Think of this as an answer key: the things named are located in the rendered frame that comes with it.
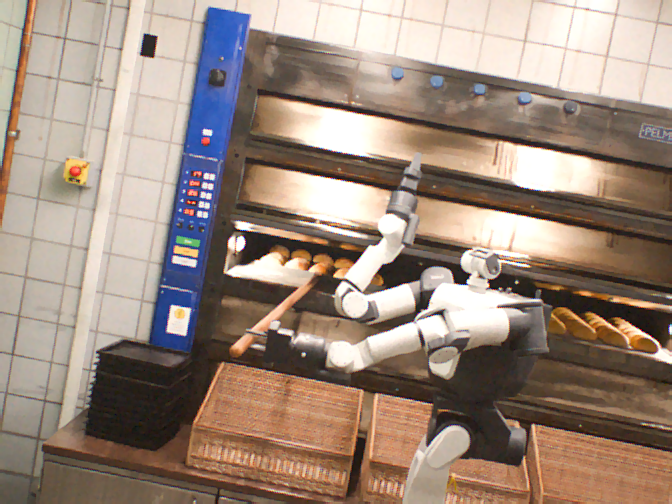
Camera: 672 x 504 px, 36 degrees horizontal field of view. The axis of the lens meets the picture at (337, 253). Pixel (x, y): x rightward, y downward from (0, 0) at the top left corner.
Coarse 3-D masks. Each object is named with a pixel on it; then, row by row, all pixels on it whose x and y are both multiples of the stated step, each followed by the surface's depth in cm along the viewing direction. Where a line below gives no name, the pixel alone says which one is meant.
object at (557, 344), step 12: (228, 276) 390; (240, 276) 393; (252, 288) 390; (264, 288) 390; (276, 288) 389; (288, 288) 389; (312, 300) 389; (324, 300) 389; (420, 312) 389; (552, 348) 386; (564, 348) 386; (576, 348) 386; (588, 348) 386; (600, 348) 386; (612, 360) 386; (624, 360) 386; (636, 360) 385; (648, 360) 385; (660, 360) 385
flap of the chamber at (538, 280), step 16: (240, 224) 380; (256, 224) 373; (272, 224) 373; (288, 224) 373; (304, 240) 389; (320, 240) 380; (336, 240) 372; (352, 240) 372; (368, 240) 372; (400, 256) 380; (416, 256) 371; (432, 256) 371; (448, 256) 371; (464, 272) 389; (512, 272) 370; (528, 272) 370; (560, 288) 380; (576, 288) 371; (592, 288) 369; (608, 288) 369; (640, 304) 380; (656, 304) 371
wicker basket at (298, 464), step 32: (224, 384) 388; (256, 384) 388; (288, 384) 388; (320, 384) 388; (224, 416) 386; (256, 416) 386; (288, 416) 386; (320, 416) 386; (352, 416) 386; (192, 448) 350; (224, 448) 345; (256, 448) 345; (288, 448) 344; (320, 448) 344; (352, 448) 347; (256, 480) 345; (288, 480) 345; (320, 480) 344
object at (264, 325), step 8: (312, 280) 399; (304, 288) 373; (296, 296) 351; (280, 304) 327; (288, 304) 331; (272, 312) 308; (280, 312) 314; (264, 320) 292; (256, 328) 277; (264, 328) 284; (248, 336) 264; (256, 336) 271; (240, 344) 253; (248, 344) 259; (232, 352) 250; (240, 352) 250
